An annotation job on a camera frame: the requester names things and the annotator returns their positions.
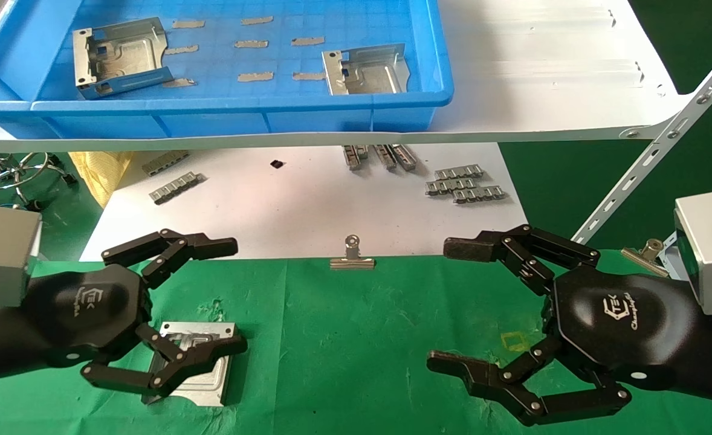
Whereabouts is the chrome stool base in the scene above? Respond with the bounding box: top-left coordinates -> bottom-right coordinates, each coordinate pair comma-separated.
0,152 -> 79,211

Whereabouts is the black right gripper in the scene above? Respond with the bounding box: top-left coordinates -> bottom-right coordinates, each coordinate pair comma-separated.
426,224 -> 702,427

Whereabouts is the silver metal bracket part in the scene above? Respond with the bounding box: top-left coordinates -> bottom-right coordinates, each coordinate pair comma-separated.
141,321 -> 238,408
321,43 -> 409,97

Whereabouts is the blue plastic bin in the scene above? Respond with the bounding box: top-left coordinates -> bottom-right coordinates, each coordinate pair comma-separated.
0,0 -> 455,140

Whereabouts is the white perforated rack post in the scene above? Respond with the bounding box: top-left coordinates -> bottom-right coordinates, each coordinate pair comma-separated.
565,35 -> 712,252

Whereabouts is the white shelf board holding bin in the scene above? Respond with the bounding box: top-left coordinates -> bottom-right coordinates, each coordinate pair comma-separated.
0,0 -> 693,153

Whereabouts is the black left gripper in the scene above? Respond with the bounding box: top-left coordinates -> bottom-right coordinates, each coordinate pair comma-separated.
24,228 -> 250,399

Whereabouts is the silver binder clip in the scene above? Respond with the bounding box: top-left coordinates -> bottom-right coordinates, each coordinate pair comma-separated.
329,234 -> 377,271
620,237 -> 672,278

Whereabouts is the yellow cloth bag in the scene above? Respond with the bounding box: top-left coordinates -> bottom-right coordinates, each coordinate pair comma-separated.
67,150 -> 135,210

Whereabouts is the silver bracket with blue edge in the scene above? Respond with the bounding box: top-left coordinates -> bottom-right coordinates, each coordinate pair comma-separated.
71,16 -> 175,101

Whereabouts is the white shelf board holding strips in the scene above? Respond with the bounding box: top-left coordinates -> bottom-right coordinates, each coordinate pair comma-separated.
78,142 -> 539,262

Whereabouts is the green table cloth with marks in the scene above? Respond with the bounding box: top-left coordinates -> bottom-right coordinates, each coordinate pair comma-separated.
0,248 -> 712,435

